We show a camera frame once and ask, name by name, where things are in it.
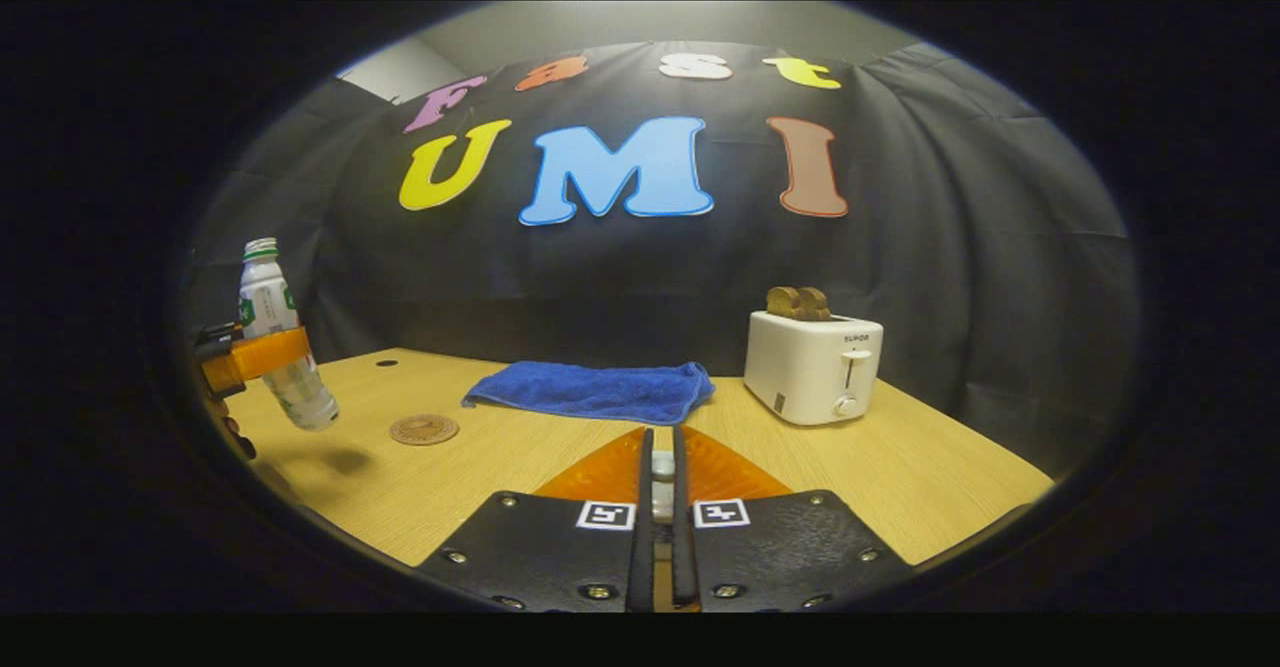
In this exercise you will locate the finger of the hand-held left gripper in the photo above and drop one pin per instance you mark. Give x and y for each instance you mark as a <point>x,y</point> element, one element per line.
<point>270,354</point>

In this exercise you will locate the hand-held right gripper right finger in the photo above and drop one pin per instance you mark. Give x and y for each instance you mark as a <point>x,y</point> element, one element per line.
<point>683,557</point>

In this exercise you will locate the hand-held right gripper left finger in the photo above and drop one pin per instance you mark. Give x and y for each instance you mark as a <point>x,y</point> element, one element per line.
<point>646,547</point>

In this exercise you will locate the white water bottle green label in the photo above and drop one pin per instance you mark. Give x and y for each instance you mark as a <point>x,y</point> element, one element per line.
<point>268,302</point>

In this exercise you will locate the round brown coaster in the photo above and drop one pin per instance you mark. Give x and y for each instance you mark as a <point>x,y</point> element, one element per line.
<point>424,430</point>

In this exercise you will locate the blue towel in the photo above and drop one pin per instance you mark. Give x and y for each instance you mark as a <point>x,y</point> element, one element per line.
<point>600,389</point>

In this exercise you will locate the white toaster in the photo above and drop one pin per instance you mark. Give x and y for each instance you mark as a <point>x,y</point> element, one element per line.
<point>810,367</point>

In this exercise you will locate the brown toast slices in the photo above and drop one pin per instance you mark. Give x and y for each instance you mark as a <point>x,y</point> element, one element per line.
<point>798,303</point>

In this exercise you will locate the black backdrop cloth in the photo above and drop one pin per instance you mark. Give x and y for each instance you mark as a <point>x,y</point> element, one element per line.
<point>950,247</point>

